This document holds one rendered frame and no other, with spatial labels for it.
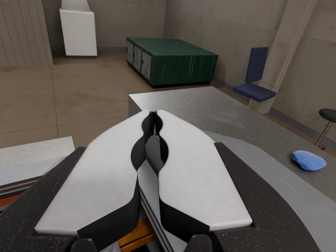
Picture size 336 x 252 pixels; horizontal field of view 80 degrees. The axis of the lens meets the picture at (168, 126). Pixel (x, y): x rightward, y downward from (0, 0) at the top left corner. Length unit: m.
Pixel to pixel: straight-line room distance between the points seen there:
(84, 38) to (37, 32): 1.08
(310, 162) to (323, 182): 0.08
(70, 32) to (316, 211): 5.58
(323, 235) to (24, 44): 5.24
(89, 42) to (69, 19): 0.63
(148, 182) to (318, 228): 0.57
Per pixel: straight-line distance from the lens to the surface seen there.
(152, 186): 0.86
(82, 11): 5.75
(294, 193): 0.74
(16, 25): 5.23
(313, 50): 3.71
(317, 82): 3.66
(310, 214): 0.71
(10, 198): 1.05
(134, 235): 0.96
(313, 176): 0.89
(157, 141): 0.89
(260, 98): 3.08
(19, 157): 1.29
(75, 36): 5.76
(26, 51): 5.31
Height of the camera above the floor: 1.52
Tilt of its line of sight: 32 degrees down
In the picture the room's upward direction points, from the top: 8 degrees clockwise
